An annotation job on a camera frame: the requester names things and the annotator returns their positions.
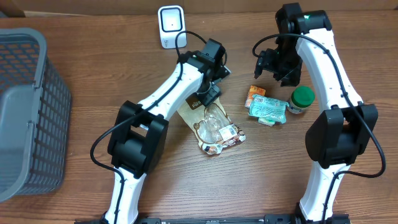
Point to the white barcode scanner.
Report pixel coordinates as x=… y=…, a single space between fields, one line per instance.
x=171 y=22

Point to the grey plastic basket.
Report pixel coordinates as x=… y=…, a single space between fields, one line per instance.
x=36 y=106

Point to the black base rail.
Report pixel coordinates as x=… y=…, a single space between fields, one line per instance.
x=211 y=220

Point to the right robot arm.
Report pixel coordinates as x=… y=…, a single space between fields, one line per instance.
x=345 y=123

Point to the teal white tissue pack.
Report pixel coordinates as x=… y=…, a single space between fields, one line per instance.
x=266 y=121

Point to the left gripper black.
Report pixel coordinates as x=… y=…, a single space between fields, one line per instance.
x=209 y=98

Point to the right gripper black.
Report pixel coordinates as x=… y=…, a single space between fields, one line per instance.
x=265 y=63

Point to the beige foil pouch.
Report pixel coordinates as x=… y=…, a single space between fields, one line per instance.
x=211 y=125

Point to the cardboard back wall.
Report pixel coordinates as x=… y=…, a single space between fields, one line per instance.
x=18 y=8

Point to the green lid jar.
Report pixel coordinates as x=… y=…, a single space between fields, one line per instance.
x=301 y=98

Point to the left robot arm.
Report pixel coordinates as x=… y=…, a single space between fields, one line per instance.
x=138 y=140

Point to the orange Kleenex tissue pack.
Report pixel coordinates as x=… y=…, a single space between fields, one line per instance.
x=254 y=90

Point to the teal wet wipes pack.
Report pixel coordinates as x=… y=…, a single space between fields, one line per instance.
x=268 y=108

